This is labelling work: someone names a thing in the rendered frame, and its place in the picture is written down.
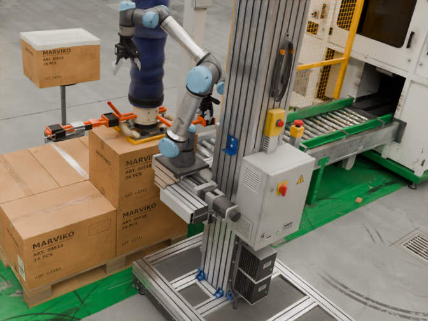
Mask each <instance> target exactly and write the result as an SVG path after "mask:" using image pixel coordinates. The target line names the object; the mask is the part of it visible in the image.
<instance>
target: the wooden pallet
mask: <svg viewBox="0 0 428 321"><path fill-rule="evenodd" d="M187 231H188V229H187V230H184V231H182V232H179V233H176V234H174V235H171V236H168V237H166V238H164V239H160V240H158V241H156V242H153V243H150V244H148V245H145V246H142V247H141V248H137V249H135V250H133V251H130V252H127V253H125V254H122V255H119V256H117V257H114V258H112V259H110V260H106V261H104V262H102V263H99V264H96V265H94V266H91V267H88V268H87V269H83V270H81V271H79V272H76V273H73V274H71V275H68V276H65V277H63V278H60V279H58V280H55V281H53V282H50V283H47V284H45V285H42V286H40V287H37V288H35V289H32V290H29V291H28V290H27V289H26V287H25V285H24V283H23V282H22V280H21V279H20V277H19V275H18V274H17V272H16V271H15V268H14V267H13V265H12V264H11V262H10V260H9V259H8V257H7V256H6V254H5V252H4V251H3V249H2V248H1V245H0V259H1V261H2V263H3V264H4V266H5V268H8V267H11V269H12V270H13V272H14V273H15V276H16V277H17V279H18V280H19V282H20V284H21V286H22V288H23V295H24V300H25V302H26V303H27V305H28V307H29V308H32V307H35V306H37V305H39V304H42V303H45V302H47V301H49V300H51V299H54V298H56V297H59V296H62V295H64V294H67V293H68V292H71V291H74V290H76V289H79V288H81V287H84V286H86V285H88V284H90V283H93V282H96V281H98V280H100V279H103V278H106V277H107V276H110V275H113V274H115V273H117V272H120V271H123V270H125V269H127V268H130V267H132V262H133V261H135V260H138V259H140V258H142V257H145V256H147V255H150V254H151V253H154V252H157V251H159V250H162V249H163V248H166V247H169V246H171V245H174V244H175V243H178V242H180V241H183V240H185V239H187Z"/></svg>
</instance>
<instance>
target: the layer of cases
mask: <svg viewBox="0 0 428 321"><path fill-rule="evenodd" d="M187 226H188V223H186V221H184V219H182V218H181V217H180V216H179V215H177V214H176V213H175V212H174V211H173V210H172V209H171V208H170V207H169V206H167V205H166V204H165V203H163V202H162V201H161V200H160V195H159V196H155V197H151V198H149V199H145V200H143V201H140V202H137V203H134V204H130V205H128V206H124V207H121V208H117V207H116V206H115V205H114V204H113V203H112V202H111V201H110V200H109V199H108V198H107V197H106V196H105V195H104V194H103V193H102V192H101V191H100V190H99V189H98V188H97V187H96V186H95V185H94V184H93V183H92V182H91V181H90V180H89V136H82V137H79V138H74V139H68V140H65V141H60V142H56V143H51V144H47V145H41V146H36V147H32V148H28V149H24V150H18V151H15V152H10V153H4V154H1V155H0V245H1V248H2V249H3V251H4V252H5V254H6V256H7V257H8V259H9V260H10V262H11V264H12V265H13V267H14V268H15V271H16V272H17V274H18V275H19V277H20V279H21V280H22V282H23V283H24V285H25V287H26V289H27V290H28V291H29V290H32V289H35V288H37V287H40V286H42V285H45V284H47V283H50V282H53V281H55V280H58V279H60V278H63V277H65V276H68V275H71V274H73V273H76V272H79V271H81V270H83V269H87V268H89V267H91V266H94V265H96V264H99V263H102V262H104V261H106V260H110V259H112V258H114V257H117V256H119V255H122V254H125V253H127V252H130V251H133V250H135V249H137V248H141V247H142V246H145V245H148V244H150V243H153V242H156V241H158V240H160V239H164V238H166V237H168V236H171V235H174V234H176V233H179V232H182V231H184V230H187Z"/></svg>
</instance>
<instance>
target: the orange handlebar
mask: <svg viewBox="0 0 428 321"><path fill-rule="evenodd" d="M165 111H167V108H166V107H164V106H160V107H159V113H162V112H165ZM130 114H133V112H130V113H124V114H122V115H123V116H124V115H130ZM132 118H137V115H130V116H126V117H120V121H123V120H129V119H132ZM157 119H159V120H160V121H161V122H163V123H164V124H166V125H167V126H168V127H171V126H172V124H171V123H170V122H168V121H167V120H166V119H165V118H163V117H161V116H160V115H159V114H158V115H157ZM83 123H84V124H85V125H89V124H92V128H95V127H100V125H104V124H107V123H106V121H104V120H103V118H99V119H96V118H93V119H90V120H88V121H86V122H83ZM201 123H202V120H201V119H199V120H195V121H192V124H194V125H196V124H201ZM63 127H64V129H65V130H68V129H71V128H73V127H71V125H65V126H63ZM45 134H46V135H48V136H50V132H49V131H48V130H46V131H45Z"/></svg>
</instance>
